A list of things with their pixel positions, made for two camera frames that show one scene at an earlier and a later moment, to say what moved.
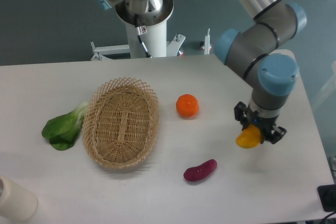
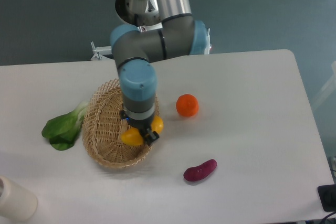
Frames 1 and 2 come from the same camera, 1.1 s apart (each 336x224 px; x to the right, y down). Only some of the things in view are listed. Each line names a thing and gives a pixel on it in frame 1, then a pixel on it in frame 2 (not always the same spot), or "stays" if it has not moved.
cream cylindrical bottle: (18, 203) stays
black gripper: (265, 123) → (142, 126)
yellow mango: (249, 137) → (133, 136)
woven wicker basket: (120, 122) stays
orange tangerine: (187, 106) stays
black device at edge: (327, 195) stays
